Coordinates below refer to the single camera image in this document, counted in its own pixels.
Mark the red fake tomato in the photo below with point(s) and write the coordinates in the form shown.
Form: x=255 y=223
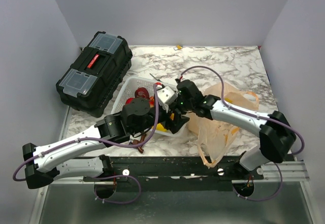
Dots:
x=128 y=101

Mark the yellow fake bell pepper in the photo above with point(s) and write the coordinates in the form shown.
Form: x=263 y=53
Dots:
x=161 y=128

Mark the orange translucent plastic bag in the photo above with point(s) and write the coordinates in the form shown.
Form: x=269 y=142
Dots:
x=216 y=137

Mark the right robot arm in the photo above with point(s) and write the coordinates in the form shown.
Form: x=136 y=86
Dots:
x=275 y=134

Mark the aluminium rail extrusion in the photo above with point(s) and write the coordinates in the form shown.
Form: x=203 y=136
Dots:
x=284 y=170

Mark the red fake cherry bunch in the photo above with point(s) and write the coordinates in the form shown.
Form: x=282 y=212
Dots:
x=152 y=102

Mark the small yellow tag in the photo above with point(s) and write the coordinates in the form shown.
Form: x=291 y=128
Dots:
x=178 y=47

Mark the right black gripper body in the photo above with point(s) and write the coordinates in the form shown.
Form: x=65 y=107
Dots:
x=184 y=105

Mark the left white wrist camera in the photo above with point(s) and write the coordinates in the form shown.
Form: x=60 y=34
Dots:
x=165 y=96

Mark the white plastic basket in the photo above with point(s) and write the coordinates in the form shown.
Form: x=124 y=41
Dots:
x=127 y=91

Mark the black plastic toolbox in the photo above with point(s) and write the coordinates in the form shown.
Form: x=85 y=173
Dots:
x=89 y=83

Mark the black mounting rail base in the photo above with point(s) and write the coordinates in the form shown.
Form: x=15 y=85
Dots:
x=132 y=184

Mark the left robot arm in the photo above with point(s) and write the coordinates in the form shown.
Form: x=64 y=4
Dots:
x=42 y=162

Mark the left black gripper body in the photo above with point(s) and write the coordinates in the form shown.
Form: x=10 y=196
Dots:
x=149 y=124

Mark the red fake apple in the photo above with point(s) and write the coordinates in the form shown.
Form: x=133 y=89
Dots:
x=142 y=92

